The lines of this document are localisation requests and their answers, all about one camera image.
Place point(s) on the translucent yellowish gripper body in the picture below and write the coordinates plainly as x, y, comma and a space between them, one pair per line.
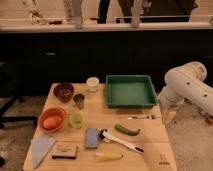
167, 116

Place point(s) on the yellow banana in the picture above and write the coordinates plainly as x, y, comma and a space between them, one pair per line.
102, 156

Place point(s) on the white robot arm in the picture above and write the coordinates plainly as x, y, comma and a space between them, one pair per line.
186, 82

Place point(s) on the white cup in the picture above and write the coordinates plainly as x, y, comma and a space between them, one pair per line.
92, 84

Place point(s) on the small metal cup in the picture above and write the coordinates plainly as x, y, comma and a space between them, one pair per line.
79, 100

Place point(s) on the light green cup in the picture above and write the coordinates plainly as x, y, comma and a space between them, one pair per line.
76, 120

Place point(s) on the metal fork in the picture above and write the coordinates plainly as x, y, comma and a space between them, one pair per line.
150, 117

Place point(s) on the green chili pepper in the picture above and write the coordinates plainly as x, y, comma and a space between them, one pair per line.
126, 131

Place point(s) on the green plastic tray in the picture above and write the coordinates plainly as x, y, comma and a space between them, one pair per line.
130, 91

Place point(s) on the blue sponge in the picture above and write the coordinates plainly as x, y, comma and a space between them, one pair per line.
91, 138

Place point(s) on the dark brown bowl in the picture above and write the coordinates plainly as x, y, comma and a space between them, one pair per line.
64, 92

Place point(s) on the tan black box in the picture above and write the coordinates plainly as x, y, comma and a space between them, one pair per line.
64, 151

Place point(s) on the orange fruit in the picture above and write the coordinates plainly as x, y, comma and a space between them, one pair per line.
51, 123

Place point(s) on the orange bowl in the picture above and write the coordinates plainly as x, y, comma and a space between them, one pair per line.
49, 113

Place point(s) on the grey folded cloth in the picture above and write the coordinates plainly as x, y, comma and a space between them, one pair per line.
40, 147

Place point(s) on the black office chair base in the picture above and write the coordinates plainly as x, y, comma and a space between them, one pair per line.
14, 118

